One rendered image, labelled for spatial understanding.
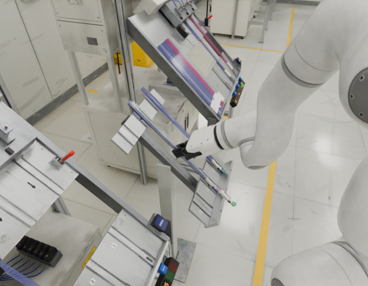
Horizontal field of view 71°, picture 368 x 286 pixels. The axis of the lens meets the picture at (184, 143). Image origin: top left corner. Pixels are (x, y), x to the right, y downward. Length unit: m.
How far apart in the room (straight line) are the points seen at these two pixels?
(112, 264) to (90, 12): 1.19
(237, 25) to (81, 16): 3.69
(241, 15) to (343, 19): 4.53
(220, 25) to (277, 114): 4.50
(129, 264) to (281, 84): 0.67
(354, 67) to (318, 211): 1.87
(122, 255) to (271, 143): 0.56
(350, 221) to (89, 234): 0.94
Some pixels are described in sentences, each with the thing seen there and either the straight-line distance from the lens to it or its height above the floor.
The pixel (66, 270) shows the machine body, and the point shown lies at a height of 0.62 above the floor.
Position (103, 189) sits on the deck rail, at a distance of 0.88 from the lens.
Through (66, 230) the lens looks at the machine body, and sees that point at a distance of 1.20.
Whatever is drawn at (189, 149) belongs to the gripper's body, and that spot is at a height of 1.07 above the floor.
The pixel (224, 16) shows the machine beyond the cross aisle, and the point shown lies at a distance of 4.97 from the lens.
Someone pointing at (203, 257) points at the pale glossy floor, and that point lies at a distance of 1.74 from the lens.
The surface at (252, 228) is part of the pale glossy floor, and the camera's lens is 1.89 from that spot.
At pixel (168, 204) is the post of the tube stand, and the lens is 1.22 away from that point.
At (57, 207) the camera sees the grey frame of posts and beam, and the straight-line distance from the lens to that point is 1.24.
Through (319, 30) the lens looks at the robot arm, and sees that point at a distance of 0.43.
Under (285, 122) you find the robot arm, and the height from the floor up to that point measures 1.25.
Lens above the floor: 1.57
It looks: 41 degrees down
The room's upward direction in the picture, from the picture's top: straight up
